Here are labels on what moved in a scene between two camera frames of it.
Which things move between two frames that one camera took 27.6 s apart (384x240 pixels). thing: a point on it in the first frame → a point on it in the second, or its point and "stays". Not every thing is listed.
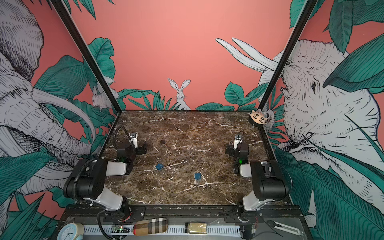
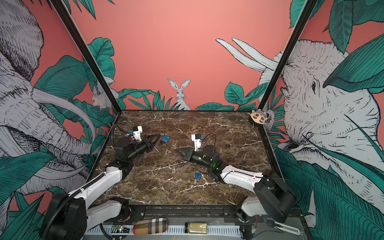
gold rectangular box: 195,227 stays
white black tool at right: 283,227 stays
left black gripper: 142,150 → 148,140
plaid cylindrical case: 145,227 stays
